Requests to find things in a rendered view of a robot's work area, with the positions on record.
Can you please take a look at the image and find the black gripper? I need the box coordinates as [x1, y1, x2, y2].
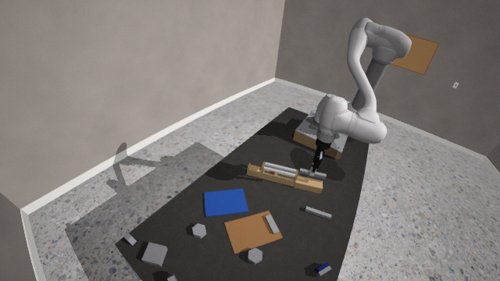
[309, 139, 331, 176]

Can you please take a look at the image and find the blue flat rectangular pad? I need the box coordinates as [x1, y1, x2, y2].
[204, 188, 248, 217]

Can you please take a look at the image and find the brown clipboard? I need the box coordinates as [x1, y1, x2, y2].
[224, 211, 283, 254]

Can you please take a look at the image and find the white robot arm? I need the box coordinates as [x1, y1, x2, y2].
[306, 18, 412, 144]

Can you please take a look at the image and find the white square stick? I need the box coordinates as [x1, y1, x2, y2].
[299, 168, 327, 179]
[305, 206, 331, 219]

